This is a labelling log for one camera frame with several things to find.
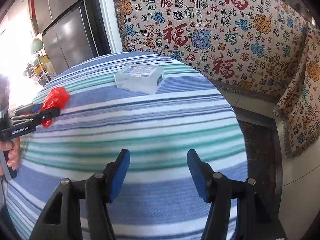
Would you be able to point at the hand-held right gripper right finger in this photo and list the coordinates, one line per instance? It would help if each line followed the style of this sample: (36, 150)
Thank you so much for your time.
(197, 175)

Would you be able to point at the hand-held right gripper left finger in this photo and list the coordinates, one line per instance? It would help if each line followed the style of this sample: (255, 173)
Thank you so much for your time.
(120, 175)

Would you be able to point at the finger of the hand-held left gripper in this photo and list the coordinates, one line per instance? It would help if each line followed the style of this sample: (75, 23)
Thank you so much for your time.
(27, 109)
(42, 115)

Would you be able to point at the red plastic bag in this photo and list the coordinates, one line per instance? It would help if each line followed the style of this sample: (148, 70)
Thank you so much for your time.
(56, 97)

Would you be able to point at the clear plastic packet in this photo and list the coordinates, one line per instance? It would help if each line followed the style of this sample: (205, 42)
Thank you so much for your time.
(140, 78)

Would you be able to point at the person's left hand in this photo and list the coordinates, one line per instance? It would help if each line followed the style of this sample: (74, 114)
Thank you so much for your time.
(13, 155)

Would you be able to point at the yellow cardboard box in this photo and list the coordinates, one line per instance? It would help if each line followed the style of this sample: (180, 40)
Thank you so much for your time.
(45, 62)

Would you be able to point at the round table with striped cloth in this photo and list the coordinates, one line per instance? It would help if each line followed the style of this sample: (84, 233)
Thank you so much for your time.
(150, 130)

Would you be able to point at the green shelf rack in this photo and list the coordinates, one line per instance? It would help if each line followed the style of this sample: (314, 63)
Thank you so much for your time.
(37, 52)

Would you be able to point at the grey refrigerator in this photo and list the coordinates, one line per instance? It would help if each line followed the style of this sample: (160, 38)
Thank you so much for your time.
(65, 25)

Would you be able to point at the red hanging cloth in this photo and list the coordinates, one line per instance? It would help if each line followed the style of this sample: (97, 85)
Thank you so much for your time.
(31, 3)

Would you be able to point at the small printed blanket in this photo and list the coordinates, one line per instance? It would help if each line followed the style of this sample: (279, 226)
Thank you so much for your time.
(302, 92)

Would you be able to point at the large printed blanket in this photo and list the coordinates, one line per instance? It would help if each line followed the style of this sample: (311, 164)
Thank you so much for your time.
(212, 30)

